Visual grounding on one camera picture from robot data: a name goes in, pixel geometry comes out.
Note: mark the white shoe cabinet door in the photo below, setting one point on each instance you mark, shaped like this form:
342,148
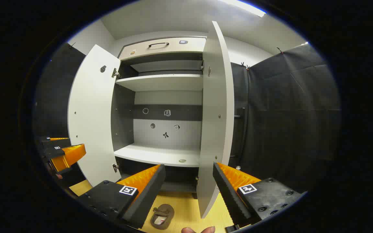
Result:
91,123
214,129

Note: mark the white shoe cabinet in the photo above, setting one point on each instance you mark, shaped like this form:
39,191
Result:
189,139

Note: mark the black clip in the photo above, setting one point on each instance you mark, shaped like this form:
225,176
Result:
244,65
72,45
280,50

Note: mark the grey cabinet bottom shelf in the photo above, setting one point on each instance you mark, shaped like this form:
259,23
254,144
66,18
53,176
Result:
176,187

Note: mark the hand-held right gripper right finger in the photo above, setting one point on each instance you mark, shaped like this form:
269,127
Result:
230,200

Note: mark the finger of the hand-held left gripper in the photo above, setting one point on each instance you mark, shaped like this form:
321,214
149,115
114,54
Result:
53,152
57,143

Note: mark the ceiling light strip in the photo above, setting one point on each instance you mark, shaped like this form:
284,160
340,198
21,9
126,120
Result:
244,7

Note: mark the brown fuzzy slipper shoe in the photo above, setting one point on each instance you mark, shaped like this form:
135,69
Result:
165,210

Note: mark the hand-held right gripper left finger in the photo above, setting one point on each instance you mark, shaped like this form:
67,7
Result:
147,197

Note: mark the black backdrop cloth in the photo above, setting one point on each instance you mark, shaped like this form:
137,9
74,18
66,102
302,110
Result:
287,123
55,103

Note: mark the metal door hinge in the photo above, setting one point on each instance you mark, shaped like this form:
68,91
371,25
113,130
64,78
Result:
115,73
115,167
202,65

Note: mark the white cabinet shelf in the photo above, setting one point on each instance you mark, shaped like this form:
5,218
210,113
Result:
154,155
163,82

